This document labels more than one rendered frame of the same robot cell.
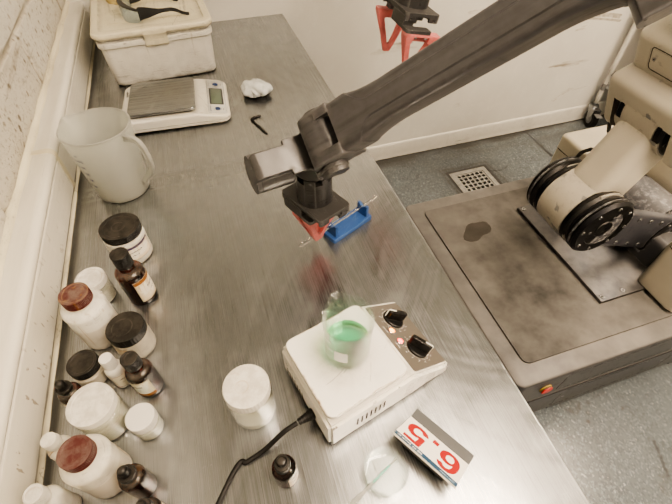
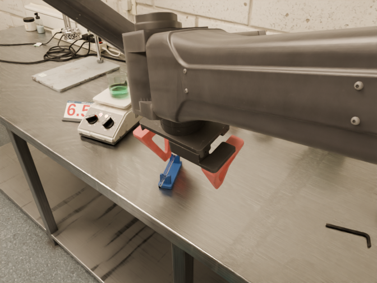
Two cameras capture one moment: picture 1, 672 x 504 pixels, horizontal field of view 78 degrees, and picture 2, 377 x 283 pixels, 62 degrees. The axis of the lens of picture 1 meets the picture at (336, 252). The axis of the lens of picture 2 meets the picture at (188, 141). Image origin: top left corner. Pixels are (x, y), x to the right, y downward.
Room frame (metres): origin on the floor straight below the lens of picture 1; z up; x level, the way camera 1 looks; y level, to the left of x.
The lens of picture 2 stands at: (1.09, -0.31, 1.28)
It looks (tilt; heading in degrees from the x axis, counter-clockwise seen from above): 35 degrees down; 147
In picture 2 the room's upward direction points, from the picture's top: straight up
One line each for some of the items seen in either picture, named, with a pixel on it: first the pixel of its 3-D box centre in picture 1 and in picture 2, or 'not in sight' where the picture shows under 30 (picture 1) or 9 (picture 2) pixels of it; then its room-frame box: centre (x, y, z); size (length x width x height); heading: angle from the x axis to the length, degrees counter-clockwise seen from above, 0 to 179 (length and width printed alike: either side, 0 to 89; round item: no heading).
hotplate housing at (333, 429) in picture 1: (360, 362); (116, 112); (0.26, -0.03, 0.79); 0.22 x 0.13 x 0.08; 122
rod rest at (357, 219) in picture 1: (347, 220); (170, 169); (0.57, -0.02, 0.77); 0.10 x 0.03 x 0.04; 133
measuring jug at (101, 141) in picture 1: (116, 159); not in sight; (0.68, 0.44, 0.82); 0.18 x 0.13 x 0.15; 69
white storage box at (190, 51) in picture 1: (155, 30); not in sight; (1.31, 0.54, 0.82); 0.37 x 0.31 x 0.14; 21
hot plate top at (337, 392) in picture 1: (345, 357); (119, 95); (0.25, -0.01, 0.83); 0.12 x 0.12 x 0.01; 32
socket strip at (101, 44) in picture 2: not in sight; (77, 39); (-0.57, 0.10, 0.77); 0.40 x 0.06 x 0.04; 18
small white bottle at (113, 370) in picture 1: (115, 369); not in sight; (0.26, 0.31, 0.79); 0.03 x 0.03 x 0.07
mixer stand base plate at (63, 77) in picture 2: not in sight; (77, 71); (-0.20, -0.02, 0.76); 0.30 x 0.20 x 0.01; 108
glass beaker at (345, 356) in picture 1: (346, 333); (119, 83); (0.26, -0.01, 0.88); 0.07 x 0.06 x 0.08; 25
